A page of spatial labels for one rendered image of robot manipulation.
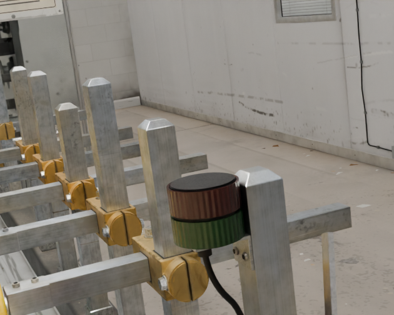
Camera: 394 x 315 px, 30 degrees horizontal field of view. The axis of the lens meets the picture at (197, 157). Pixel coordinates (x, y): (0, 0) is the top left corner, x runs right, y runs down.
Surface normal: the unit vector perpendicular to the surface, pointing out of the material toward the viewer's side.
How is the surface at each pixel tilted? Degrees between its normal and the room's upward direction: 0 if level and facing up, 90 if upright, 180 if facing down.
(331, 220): 90
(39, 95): 90
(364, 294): 0
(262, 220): 90
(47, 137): 90
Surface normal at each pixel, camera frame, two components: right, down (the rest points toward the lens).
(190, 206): -0.38, 0.24
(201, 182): -0.12, -0.97
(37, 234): 0.38, 0.15
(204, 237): -0.11, 0.22
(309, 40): -0.92, 0.19
